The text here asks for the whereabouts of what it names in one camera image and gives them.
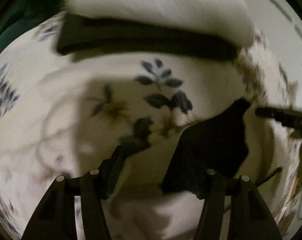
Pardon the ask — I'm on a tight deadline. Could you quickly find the folded white garment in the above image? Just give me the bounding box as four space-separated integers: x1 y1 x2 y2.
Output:
65 0 255 48

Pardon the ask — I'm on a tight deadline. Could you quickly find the folded black garment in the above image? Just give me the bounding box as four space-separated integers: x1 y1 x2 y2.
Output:
56 13 238 61

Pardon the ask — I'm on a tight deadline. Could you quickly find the floral bed sheet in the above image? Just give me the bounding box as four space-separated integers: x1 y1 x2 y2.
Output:
0 13 302 239

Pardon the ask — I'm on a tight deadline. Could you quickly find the white headboard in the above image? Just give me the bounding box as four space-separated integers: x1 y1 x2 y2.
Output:
231 0 302 86

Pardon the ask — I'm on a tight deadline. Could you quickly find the beige long sleeve shirt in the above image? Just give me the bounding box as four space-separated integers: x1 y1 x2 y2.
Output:
100 100 274 240

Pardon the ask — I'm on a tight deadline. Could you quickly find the dark green folded blanket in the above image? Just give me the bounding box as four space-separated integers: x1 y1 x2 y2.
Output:
0 0 62 54

